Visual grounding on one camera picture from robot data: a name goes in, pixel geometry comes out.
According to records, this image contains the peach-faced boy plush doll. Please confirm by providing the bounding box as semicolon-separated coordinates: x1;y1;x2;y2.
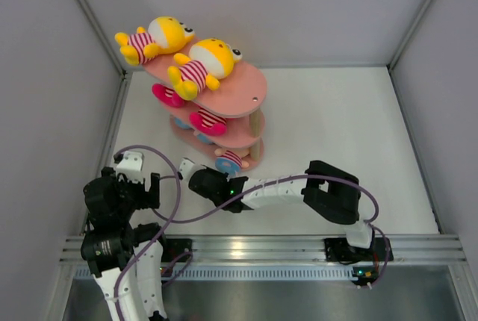
193;131;214;145

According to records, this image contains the white pink-eared plush toy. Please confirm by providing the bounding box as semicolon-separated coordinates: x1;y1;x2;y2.
189;108;227;137

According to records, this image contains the pink plush striped shirt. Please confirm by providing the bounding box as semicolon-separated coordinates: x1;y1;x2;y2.
152;84;185;108

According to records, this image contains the yellow plush striped shirt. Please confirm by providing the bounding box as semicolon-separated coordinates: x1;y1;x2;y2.
167;37;243;101

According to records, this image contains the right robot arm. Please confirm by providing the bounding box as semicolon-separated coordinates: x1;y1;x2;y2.
179;158;376;259

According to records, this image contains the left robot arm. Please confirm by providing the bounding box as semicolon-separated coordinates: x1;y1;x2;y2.
81;167;169;320

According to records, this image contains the pink three-tier wooden shelf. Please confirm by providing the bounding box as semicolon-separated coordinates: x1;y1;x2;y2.
144;54;267;171

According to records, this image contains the blue plush under shelf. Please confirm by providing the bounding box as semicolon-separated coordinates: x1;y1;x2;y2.
173;117;191;130

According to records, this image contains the large yellow plush on shelf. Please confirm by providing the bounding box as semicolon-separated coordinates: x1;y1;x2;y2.
114;16;196;66

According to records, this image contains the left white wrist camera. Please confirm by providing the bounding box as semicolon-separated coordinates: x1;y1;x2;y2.
114;151;144;184

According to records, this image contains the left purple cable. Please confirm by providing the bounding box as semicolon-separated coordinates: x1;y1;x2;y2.
111;144;194;321

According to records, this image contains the purple cable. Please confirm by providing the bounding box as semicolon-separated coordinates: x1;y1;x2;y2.
148;174;391;290
111;144;194;321

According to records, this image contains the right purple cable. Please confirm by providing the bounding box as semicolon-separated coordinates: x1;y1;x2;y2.
148;174;391;290

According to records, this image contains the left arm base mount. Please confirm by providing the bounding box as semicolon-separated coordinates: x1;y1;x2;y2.
161;238;193;263

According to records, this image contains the slotted grey cable duct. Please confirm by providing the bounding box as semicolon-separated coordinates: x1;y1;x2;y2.
74;264;359;281

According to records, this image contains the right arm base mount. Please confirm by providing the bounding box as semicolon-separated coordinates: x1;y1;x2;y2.
324;237;394;265

